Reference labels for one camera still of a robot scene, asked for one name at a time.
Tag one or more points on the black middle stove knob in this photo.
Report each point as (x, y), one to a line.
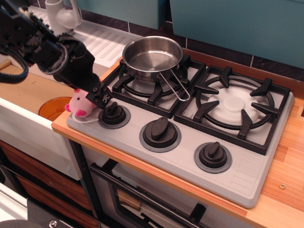
(160, 135)

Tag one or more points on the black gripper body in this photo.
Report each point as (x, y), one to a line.
(77, 71)

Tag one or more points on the black left stove knob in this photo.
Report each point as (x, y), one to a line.
(114, 116)

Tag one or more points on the black burner grate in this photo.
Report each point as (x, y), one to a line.
(162, 98)
(239, 109)

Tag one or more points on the pink stuffed pig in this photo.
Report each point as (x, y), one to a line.
(79, 105)

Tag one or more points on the wooden drawer front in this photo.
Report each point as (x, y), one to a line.
(48, 187)

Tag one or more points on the black right stove knob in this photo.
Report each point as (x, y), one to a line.
(213, 157)

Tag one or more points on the black right burner grate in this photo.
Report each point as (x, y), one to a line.
(239, 109)

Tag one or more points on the black oven door handle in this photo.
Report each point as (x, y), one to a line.
(105, 172)

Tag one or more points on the grey toy faucet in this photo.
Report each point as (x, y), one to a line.
(62, 20)

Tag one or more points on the black left burner grate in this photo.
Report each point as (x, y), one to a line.
(162, 98)

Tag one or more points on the white sink unit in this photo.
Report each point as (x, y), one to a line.
(20, 124)

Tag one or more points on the black stove knob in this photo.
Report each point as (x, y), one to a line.
(160, 135)
(114, 116)
(213, 157)

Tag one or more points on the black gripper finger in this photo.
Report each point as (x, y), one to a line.
(100, 98)

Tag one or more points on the orange plastic bowl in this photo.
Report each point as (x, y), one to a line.
(53, 108)

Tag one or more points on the grey toy stove top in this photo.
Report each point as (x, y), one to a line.
(241, 183)

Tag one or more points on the stainless steel pan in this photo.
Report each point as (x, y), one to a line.
(154, 59)

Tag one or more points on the white oven door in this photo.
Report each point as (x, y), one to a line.
(135, 214)

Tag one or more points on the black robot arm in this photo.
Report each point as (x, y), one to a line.
(29, 41)

